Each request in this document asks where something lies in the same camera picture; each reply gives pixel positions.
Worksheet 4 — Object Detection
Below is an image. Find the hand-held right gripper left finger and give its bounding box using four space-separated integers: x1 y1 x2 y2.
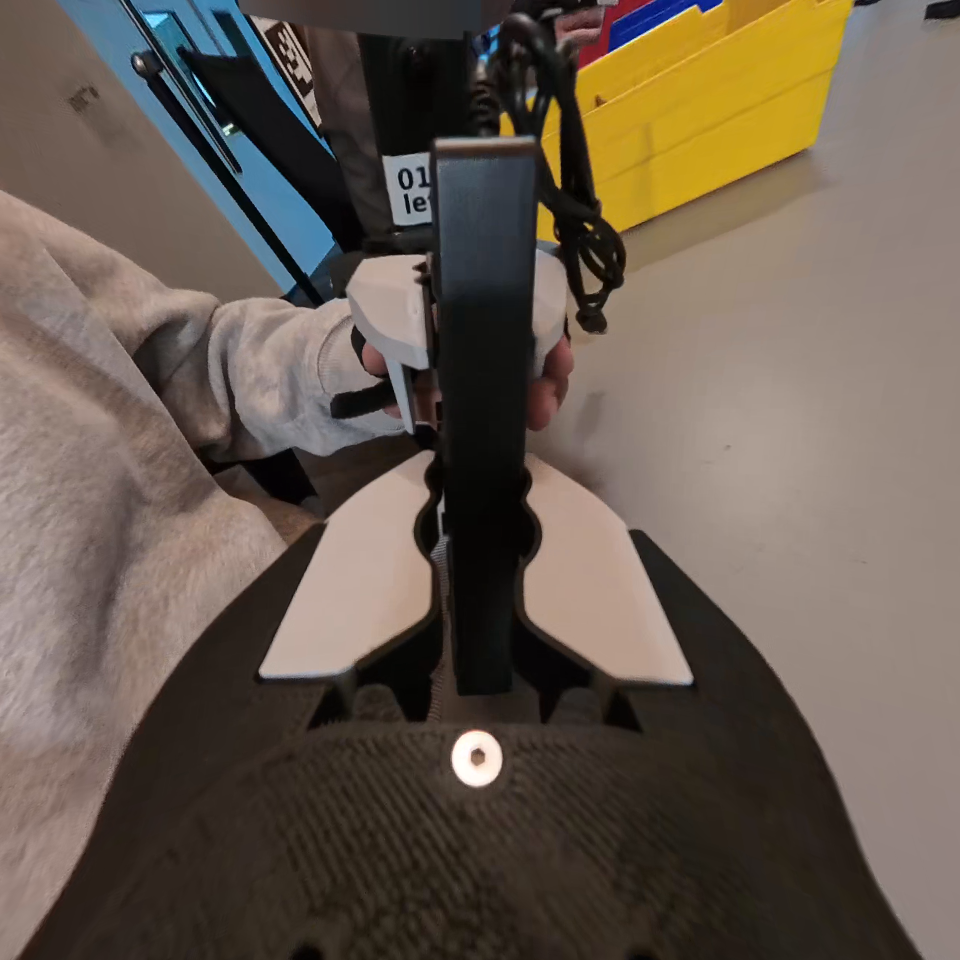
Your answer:
257 448 445 682

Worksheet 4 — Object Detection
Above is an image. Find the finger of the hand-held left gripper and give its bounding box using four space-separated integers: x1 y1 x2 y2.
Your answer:
345 252 439 372
534 247 570 378

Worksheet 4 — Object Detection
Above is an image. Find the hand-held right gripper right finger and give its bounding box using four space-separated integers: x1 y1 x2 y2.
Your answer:
516 452 696 689

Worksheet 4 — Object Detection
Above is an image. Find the black usb hub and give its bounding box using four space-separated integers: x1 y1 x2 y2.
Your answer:
429 135 541 696

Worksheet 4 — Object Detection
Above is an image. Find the black hub cable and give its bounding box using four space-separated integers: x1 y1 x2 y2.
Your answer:
478 13 629 336

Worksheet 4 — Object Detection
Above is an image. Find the large yellow bin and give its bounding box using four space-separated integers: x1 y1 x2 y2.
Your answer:
497 0 858 235

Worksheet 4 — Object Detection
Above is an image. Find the person's left forearm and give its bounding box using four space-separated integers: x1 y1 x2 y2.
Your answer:
201 294 411 460

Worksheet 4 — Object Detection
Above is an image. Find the person's left hand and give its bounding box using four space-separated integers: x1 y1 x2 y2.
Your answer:
351 324 577 436

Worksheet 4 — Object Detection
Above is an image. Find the blue glass door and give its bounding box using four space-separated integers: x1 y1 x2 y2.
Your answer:
58 0 340 295

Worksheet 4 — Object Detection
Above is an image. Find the fiducial marker sign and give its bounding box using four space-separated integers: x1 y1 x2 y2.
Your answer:
261 17 325 130

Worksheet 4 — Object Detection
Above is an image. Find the red bin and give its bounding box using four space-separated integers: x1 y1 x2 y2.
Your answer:
576 0 655 70

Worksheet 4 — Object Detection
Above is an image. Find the person's grey sweatshirt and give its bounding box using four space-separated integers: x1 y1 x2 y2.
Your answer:
0 187 325 960

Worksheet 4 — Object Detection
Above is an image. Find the blue bin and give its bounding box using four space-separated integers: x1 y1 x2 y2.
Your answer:
609 0 726 55

